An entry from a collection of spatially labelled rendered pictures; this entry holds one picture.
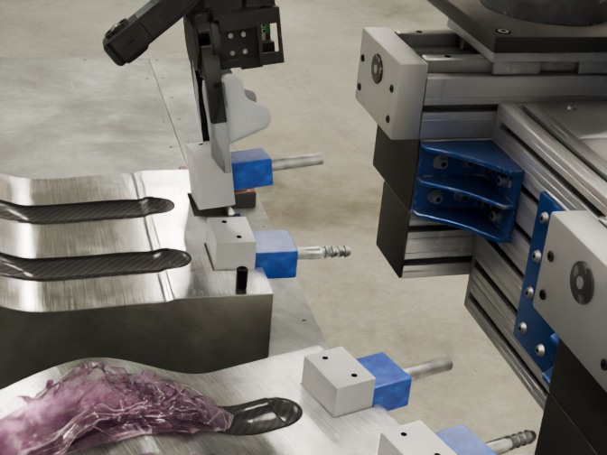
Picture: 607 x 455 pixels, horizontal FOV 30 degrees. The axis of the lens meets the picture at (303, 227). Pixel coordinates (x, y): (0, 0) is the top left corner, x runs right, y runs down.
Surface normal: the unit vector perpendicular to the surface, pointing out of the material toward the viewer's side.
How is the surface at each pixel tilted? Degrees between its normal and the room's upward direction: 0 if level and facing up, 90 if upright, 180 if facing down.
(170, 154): 0
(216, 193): 81
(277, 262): 90
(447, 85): 90
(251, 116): 71
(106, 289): 3
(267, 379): 0
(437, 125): 90
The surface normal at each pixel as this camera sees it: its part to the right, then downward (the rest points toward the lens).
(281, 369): 0.08, -0.89
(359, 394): 0.51, 0.43
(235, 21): 0.24, 0.32
